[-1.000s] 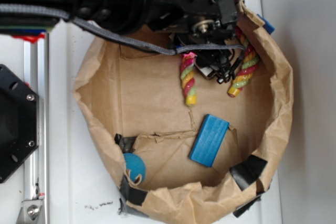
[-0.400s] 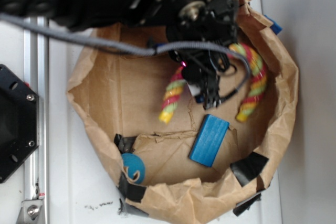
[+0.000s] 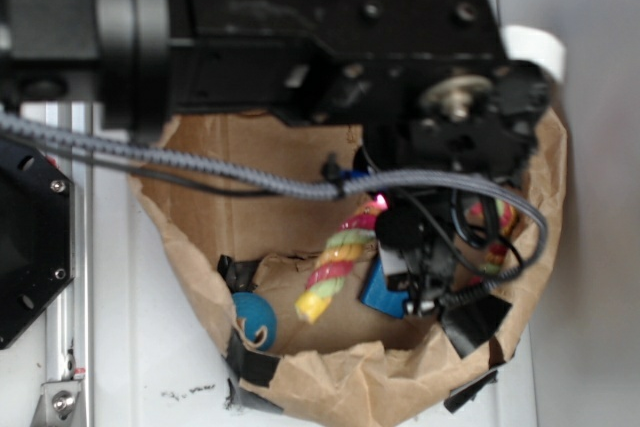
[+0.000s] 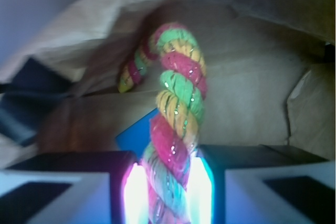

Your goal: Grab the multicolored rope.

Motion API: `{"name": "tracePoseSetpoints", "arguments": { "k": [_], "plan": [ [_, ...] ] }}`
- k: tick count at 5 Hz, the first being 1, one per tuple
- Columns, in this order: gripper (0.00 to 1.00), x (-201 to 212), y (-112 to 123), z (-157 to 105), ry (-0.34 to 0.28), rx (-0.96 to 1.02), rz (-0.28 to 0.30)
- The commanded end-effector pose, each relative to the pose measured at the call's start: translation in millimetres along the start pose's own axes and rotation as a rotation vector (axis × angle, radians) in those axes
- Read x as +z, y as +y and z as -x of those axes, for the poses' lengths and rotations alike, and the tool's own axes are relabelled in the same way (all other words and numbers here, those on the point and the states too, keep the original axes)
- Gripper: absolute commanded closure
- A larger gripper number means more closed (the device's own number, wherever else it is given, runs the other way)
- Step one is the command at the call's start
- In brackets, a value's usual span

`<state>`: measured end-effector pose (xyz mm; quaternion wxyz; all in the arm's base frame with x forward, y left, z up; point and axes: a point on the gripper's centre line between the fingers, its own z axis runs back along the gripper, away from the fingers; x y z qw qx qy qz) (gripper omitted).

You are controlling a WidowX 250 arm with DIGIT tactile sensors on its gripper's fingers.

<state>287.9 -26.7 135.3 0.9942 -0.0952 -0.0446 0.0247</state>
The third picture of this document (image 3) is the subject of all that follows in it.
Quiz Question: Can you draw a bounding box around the black tape bottom left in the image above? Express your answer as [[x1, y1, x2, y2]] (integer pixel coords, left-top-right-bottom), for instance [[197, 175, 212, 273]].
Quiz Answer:
[[224, 330, 283, 414]]

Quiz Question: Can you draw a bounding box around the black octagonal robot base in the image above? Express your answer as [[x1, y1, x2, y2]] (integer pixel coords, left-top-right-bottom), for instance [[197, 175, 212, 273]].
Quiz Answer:
[[1, 138, 70, 350]]

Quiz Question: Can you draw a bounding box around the metal corner bracket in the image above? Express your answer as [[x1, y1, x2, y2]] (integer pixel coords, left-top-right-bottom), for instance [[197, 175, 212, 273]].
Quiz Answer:
[[30, 380, 84, 427]]

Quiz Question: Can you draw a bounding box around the blue rubber ball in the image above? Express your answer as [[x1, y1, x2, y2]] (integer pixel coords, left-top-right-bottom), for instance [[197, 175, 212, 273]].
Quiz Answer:
[[232, 292, 277, 351]]

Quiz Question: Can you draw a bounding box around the blue wooden block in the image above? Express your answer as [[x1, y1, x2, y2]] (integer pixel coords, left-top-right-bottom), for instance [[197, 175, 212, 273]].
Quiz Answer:
[[359, 248, 409, 319]]

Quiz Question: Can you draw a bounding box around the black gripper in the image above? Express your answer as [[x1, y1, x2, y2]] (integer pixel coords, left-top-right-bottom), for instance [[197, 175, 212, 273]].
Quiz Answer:
[[171, 0, 550, 182]]

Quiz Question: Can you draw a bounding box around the black tape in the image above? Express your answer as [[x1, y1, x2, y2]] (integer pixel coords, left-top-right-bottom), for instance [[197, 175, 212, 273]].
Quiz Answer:
[[439, 295, 512, 358], [224, 330, 283, 414]]

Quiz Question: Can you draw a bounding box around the aluminium extrusion rail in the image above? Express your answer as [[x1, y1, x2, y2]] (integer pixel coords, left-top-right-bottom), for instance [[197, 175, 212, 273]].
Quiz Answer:
[[43, 101, 95, 427]]

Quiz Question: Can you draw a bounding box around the brown paper bag enclosure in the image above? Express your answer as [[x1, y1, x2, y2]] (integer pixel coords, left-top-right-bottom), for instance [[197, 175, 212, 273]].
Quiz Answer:
[[132, 112, 568, 426]]

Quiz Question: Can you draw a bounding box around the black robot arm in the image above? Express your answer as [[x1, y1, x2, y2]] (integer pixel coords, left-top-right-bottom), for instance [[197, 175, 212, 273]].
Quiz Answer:
[[1, 0, 550, 182]]

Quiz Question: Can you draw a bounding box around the black tape bottom right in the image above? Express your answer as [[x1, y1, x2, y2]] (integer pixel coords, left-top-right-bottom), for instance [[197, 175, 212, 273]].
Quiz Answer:
[[439, 295, 512, 358]]

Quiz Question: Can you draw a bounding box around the multicolored twisted rope toy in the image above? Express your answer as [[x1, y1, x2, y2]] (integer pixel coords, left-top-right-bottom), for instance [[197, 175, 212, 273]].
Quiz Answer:
[[295, 195, 521, 324]]

